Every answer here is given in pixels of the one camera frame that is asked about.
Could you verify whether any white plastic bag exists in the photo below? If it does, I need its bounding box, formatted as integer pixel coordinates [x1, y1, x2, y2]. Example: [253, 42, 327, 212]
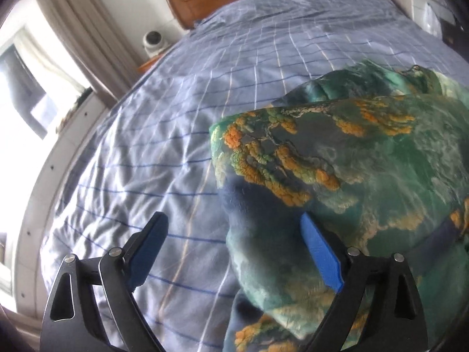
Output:
[421, 2, 447, 40]

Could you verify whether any beige curtain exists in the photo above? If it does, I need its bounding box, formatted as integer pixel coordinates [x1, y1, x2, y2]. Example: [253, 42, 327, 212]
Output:
[35, 0, 143, 100]

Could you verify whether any white desk fan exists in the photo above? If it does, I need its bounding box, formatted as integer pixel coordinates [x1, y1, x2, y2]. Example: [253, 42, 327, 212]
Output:
[143, 30, 171, 58]

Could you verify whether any white window bench cabinet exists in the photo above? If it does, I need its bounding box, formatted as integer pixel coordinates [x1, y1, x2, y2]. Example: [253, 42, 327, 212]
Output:
[13, 92, 112, 319]

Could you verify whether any blue checked duvet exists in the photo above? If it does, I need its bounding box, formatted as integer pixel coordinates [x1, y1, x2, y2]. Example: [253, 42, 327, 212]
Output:
[38, 0, 469, 352]

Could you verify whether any wooden nightstand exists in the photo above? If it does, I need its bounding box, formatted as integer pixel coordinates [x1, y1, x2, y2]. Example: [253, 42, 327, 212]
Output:
[138, 52, 170, 75]

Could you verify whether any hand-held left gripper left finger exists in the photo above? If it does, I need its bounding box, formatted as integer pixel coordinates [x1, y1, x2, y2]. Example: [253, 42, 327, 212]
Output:
[40, 211, 169, 352]

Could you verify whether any green landscape print jacket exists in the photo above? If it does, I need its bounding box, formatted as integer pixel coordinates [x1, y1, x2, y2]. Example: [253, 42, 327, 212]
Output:
[208, 59, 469, 352]

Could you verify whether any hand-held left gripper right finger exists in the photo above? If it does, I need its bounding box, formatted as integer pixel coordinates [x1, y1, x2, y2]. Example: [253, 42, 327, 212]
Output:
[300, 213, 429, 352]

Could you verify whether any window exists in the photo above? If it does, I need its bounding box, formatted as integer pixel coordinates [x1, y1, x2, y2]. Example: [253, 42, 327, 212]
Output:
[0, 26, 92, 140]

